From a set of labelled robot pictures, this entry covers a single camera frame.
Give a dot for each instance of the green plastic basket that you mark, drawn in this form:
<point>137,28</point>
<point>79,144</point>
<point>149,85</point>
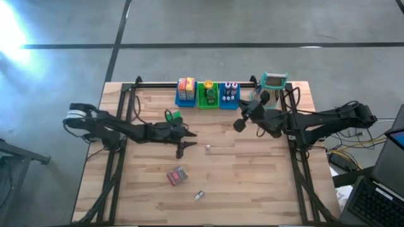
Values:
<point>202,104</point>

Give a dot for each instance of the grey laptop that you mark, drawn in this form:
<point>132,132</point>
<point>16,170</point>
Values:
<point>389,164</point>

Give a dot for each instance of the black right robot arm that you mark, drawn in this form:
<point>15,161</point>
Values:
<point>331,121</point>

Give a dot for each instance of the black aluminium table frame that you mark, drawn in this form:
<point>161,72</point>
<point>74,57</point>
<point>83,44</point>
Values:
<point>151,85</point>

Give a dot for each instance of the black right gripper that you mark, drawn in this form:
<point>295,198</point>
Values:
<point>259,113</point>

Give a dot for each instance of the bright green food packet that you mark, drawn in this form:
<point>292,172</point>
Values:
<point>175,116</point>

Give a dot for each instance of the blue plastic basket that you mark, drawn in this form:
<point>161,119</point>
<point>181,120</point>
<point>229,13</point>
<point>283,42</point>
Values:
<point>180,103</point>
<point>228,105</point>

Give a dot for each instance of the yellow food box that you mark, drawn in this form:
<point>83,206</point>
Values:
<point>190,87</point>

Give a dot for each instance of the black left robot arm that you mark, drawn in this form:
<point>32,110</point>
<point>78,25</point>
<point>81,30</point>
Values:
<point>110,124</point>

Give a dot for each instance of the purple-capped gel bottle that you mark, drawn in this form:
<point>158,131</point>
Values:
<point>227,88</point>

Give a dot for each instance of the white paper sheet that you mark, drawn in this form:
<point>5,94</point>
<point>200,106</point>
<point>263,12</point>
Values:
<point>343,197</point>

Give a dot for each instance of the black laptop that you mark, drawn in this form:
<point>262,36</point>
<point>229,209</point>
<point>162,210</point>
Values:
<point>375,205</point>

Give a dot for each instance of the black power brick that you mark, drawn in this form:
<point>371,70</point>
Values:
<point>341,160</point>

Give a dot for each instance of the red patterned box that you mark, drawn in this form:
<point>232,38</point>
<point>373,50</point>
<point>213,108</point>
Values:
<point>176,176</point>

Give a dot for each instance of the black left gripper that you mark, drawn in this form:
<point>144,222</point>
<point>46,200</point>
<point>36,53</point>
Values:
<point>170,132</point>

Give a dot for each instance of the pink-capped red gel bottle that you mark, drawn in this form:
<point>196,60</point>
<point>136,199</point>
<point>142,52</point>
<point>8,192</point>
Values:
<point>234,88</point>

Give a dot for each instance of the green-lidded spice jar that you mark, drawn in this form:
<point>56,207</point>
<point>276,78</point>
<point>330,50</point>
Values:
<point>211,96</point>

